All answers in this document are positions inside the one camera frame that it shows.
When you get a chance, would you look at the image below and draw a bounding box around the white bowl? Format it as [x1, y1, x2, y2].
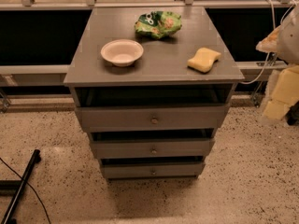
[100, 39, 144, 67]

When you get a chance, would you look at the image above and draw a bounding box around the grey drawer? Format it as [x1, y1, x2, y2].
[75, 105, 229, 133]
[90, 138, 215, 159]
[101, 161, 205, 179]

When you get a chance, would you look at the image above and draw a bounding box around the black stand bar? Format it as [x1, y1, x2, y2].
[1, 149, 41, 224]

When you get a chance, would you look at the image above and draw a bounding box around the thin black cable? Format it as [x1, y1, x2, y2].
[0, 156, 52, 224]

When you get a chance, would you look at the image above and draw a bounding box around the yellow sponge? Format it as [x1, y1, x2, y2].
[187, 48, 221, 73]

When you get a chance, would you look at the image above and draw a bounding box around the grey middle drawer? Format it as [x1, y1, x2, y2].
[90, 138, 215, 159]

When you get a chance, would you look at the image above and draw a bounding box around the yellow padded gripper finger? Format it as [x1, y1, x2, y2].
[261, 64, 299, 121]

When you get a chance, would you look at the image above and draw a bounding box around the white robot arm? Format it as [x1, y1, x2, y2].
[256, 6, 299, 119]

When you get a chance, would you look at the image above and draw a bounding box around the grey drawer cabinet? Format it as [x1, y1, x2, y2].
[64, 7, 243, 169]

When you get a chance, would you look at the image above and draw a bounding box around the grey bottom drawer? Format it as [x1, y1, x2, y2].
[101, 161, 205, 179]

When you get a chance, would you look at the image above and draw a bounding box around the grey top drawer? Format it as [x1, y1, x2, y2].
[75, 105, 229, 133]

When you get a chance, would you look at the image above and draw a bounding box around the green chip bag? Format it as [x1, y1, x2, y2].
[135, 11, 182, 40]

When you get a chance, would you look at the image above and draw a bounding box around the white cable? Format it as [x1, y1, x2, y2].
[239, 0, 278, 86]

